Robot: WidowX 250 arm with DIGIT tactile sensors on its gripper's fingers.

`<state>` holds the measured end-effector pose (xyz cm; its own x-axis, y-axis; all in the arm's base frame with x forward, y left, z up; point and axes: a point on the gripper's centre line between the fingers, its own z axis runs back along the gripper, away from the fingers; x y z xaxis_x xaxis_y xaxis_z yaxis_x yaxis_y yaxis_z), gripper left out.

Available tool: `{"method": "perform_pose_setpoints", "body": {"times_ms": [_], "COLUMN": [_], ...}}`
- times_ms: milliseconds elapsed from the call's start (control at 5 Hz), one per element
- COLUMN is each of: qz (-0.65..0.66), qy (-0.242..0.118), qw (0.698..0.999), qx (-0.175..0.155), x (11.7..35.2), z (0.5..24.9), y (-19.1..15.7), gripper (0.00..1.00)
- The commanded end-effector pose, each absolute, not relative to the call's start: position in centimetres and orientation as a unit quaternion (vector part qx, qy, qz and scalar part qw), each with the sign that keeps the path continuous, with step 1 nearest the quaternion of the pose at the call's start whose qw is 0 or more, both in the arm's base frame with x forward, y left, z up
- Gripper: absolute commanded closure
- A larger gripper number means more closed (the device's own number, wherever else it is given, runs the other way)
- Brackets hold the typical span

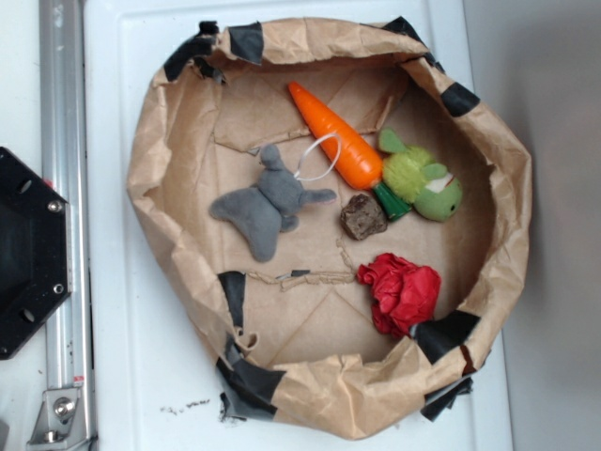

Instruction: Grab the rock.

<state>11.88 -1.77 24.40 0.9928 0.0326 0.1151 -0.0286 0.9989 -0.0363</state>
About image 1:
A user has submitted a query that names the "grey plush elephant toy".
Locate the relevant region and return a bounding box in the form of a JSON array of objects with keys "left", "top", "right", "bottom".
[{"left": 209, "top": 144, "right": 336, "bottom": 262}]

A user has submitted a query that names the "brown rock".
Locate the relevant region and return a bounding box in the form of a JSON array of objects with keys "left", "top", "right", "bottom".
[{"left": 340, "top": 194, "right": 388, "bottom": 241}]

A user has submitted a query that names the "green plush bird toy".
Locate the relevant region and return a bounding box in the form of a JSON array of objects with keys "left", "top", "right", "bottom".
[{"left": 378, "top": 128, "right": 463, "bottom": 222}]

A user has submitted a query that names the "metal corner bracket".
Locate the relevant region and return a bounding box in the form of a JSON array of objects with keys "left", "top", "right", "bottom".
[{"left": 25, "top": 387, "right": 90, "bottom": 450}]

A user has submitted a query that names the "red crumpled paper ball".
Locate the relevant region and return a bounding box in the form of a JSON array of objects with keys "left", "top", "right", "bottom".
[{"left": 356, "top": 253, "right": 441, "bottom": 338}]

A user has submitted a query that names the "aluminium extrusion rail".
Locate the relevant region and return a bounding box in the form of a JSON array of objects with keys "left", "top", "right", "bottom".
[{"left": 39, "top": 1, "right": 98, "bottom": 450}]

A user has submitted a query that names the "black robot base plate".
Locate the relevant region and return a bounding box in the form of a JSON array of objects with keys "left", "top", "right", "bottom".
[{"left": 1, "top": 148, "right": 70, "bottom": 361}]

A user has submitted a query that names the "orange plastic toy carrot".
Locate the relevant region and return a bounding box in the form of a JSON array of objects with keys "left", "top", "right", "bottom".
[{"left": 288, "top": 82, "right": 411, "bottom": 221}]

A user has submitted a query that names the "brown paper bag bin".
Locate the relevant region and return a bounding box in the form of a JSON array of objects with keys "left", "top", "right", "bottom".
[{"left": 127, "top": 18, "right": 532, "bottom": 440}]

